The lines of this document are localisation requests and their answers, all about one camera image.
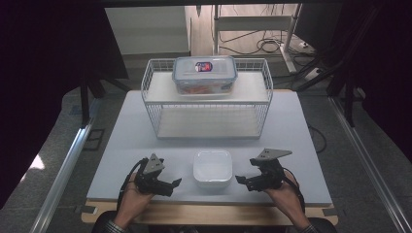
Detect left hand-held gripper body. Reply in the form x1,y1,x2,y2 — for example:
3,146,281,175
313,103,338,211
133,152,175,197

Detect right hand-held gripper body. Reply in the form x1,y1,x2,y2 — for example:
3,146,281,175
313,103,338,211
245,148,293,192

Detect white wire shelf rack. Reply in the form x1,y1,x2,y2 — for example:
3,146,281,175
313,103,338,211
141,57,274,141

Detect clear plastic food container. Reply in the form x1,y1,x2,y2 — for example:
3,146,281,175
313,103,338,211
171,55,239,96

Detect person's right hand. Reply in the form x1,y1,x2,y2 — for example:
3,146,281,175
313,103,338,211
263,170,313,230

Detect person's left hand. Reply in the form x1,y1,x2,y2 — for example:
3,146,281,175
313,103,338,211
113,173,155,230

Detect black metal stand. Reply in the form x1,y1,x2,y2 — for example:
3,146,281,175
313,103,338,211
79,67,132,128
296,6,382,128

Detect white power strip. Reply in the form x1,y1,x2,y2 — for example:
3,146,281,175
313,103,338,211
304,67,325,82

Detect white cabinet panel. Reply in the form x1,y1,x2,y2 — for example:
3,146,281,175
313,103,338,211
104,5,191,56

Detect dark curtain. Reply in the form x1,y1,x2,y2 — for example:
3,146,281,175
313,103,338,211
292,0,412,168
0,0,130,210

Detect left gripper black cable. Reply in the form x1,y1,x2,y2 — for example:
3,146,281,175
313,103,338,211
116,157,146,210

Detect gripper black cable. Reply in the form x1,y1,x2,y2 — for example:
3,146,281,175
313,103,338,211
283,167,307,214
116,157,146,210

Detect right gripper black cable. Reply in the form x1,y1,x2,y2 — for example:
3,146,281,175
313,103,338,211
283,167,307,214

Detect black cable beside table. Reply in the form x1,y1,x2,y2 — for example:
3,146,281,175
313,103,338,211
307,123,327,154

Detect aluminium rail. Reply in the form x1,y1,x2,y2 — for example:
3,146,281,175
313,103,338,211
29,99,100,233
327,96,412,233

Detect black floor cables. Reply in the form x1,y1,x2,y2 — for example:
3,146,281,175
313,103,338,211
219,29,317,67

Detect white metal desk frame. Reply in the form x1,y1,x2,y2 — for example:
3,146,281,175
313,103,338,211
212,3,304,74

